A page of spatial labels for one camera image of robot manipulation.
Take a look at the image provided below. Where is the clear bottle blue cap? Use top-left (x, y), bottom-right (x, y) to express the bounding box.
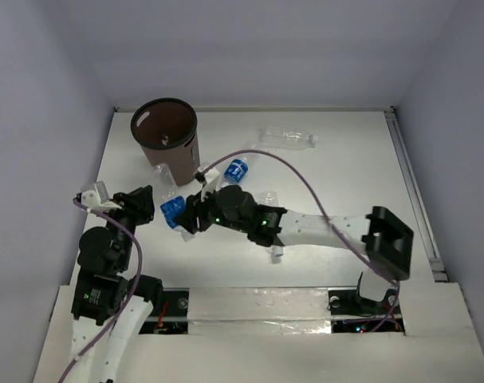
top-left (258, 191), bottom-right (284, 263)

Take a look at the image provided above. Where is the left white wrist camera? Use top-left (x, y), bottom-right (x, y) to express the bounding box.
top-left (77, 181), bottom-right (111, 211)

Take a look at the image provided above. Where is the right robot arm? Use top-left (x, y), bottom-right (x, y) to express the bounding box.
top-left (174, 185), bottom-right (414, 284)

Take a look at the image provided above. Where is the taped white front board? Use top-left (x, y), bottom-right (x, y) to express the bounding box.
top-left (187, 288), bottom-right (332, 336)

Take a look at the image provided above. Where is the brown plastic waste bin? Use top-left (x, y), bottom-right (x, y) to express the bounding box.
top-left (130, 97), bottom-right (200, 186)

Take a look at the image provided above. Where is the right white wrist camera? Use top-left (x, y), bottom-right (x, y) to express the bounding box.
top-left (195, 164), bottom-right (220, 201)

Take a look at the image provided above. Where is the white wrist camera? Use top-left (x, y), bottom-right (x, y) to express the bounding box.
top-left (77, 181), bottom-right (111, 211)
top-left (195, 164), bottom-right (220, 201)

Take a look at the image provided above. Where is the clear bottle at back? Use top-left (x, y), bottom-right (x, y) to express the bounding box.
top-left (258, 127), bottom-right (318, 150)

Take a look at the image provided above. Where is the blue label bottle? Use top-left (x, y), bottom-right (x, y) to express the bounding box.
top-left (220, 141), bottom-right (259, 188)
top-left (152, 164), bottom-right (195, 242)

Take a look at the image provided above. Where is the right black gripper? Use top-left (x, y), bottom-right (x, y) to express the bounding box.
top-left (174, 182), bottom-right (250, 234)

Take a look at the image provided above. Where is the aluminium rail right edge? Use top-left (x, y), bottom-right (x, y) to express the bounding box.
top-left (384, 108), bottom-right (449, 282)

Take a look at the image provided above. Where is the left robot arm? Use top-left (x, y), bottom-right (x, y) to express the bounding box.
top-left (59, 181), bottom-right (163, 382)

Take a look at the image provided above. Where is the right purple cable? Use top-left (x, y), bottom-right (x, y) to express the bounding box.
top-left (203, 149), bottom-right (402, 334)

